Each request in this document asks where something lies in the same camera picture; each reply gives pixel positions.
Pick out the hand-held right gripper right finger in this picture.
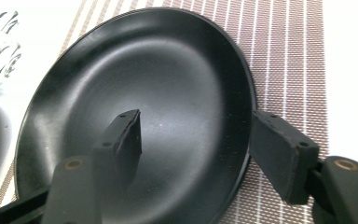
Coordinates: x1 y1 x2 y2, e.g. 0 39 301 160
249 110 320 204

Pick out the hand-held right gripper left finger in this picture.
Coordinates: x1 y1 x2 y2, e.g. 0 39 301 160
92 108 143 200

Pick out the striped brown white placemat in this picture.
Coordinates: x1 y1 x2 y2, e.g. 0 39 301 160
0 0 329 224

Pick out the white table cover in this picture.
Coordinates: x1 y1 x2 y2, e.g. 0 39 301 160
0 0 358 206

